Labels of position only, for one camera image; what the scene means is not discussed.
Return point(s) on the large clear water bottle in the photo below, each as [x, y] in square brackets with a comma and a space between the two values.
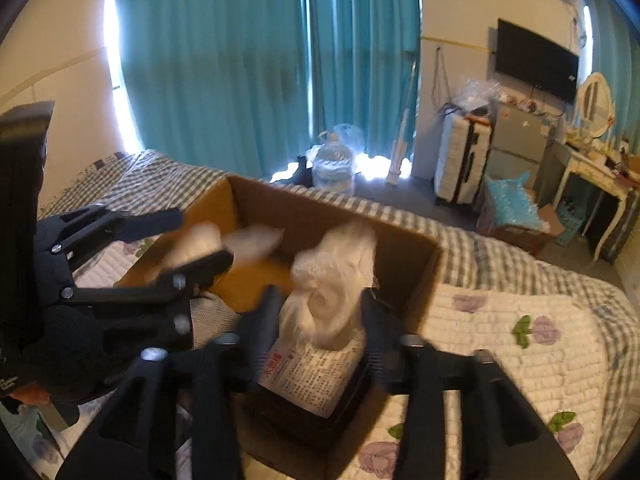
[334, 165]

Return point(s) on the white dressing table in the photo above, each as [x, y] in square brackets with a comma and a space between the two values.
[585, 165]

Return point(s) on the black bag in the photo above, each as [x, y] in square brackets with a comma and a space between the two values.
[302, 172]

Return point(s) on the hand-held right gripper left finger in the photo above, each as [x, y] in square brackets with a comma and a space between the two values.
[269, 310]

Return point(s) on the teal side curtain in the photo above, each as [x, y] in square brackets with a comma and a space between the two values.
[615, 50]

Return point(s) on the white oval mirror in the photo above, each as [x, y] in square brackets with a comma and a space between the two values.
[595, 102]

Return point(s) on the grey mini fridge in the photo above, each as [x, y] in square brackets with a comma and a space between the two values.
[520, 140]

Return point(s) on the wide teal curtain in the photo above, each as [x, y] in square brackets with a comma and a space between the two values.
[210, 60]

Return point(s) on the small white cloth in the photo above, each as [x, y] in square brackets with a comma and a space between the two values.
[250, 242]

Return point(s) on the white stick vacuum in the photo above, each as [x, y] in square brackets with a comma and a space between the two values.
[400, 150]

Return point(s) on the blue plastic bag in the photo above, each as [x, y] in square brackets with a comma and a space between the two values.
[515, 202]

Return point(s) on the crumpled clear plastic wrap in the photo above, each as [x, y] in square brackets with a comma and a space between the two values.
[475, 92]

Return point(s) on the brown cardboard box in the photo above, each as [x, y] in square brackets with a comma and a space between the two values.
[400, 260]

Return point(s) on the clear plastic bag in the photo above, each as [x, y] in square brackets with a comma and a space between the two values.
[352, 137]

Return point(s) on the bed with checkered quilt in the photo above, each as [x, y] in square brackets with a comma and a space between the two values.
[500, 350]

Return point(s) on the small cardboard floor box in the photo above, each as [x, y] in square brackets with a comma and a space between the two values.
[520, 240]

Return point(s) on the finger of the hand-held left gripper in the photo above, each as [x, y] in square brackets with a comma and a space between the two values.
[210, 265]
[162, 222]

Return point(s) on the black wall television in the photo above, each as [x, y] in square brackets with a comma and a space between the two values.
[537, 60]

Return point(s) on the narrow teal curtain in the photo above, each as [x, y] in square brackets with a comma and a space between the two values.
[360, 50]

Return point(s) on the grey knit cloth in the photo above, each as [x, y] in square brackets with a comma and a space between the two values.
[215, 315]

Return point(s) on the white suitcase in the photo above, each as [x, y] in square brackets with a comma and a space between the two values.
[457, 160]

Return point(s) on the white printed packet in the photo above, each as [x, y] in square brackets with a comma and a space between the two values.
[310, 375]

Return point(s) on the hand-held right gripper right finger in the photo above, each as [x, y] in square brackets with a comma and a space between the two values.
[372, 320]

